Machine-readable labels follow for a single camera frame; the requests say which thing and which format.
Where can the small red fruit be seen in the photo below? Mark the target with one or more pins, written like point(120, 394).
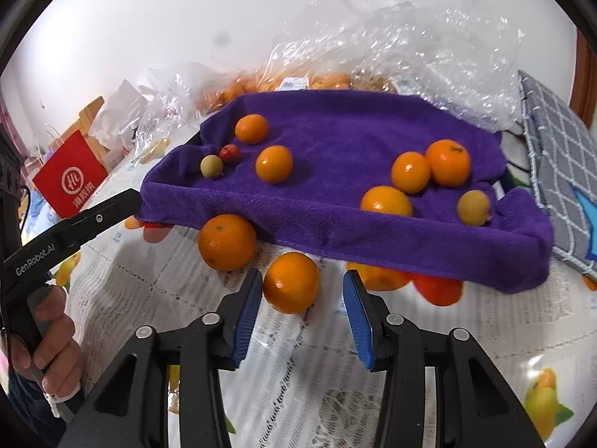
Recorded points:
point(230, 154)

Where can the large clear plastic bag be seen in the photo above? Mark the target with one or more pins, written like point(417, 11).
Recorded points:
point(462, 57)

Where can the price label sticker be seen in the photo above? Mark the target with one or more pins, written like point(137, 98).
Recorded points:
point(293, 84)

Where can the person's left hand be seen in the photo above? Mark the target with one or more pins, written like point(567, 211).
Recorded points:
point(58, 355)

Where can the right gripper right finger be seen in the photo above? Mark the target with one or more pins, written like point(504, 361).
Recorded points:
point(475, 405)

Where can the small yellow-green fruit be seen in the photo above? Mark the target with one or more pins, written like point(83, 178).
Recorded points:
point(474, 208)

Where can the small orange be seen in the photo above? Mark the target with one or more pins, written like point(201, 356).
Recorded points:
point(252, 129)
point(274, 164)

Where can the brown wooden door frame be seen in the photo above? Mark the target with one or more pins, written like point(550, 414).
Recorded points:
point(583, 98)

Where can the large orange with stem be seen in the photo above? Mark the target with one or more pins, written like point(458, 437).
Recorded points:
point(449, 162)

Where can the bag of small oranges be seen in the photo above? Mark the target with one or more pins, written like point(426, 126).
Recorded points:
point(217, 94)

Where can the purple towel covered tray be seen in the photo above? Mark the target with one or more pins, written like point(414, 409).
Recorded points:
point(344, 143)

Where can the red paper gift bag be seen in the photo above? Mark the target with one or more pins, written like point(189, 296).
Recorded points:
point(70, 177)

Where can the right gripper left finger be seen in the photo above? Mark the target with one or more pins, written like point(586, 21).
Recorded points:
point(128, 405)

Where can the grey checked cushion blue star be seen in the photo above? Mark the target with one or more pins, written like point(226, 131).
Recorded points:
point(562, 159)

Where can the orange at tray front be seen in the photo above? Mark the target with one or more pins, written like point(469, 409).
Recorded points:
point(227, 242)

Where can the small clear plastic bag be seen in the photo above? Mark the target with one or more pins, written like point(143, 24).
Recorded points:
point(180, 96)

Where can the white plastic bag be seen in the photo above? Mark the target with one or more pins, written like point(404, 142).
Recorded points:
point(119, 117)

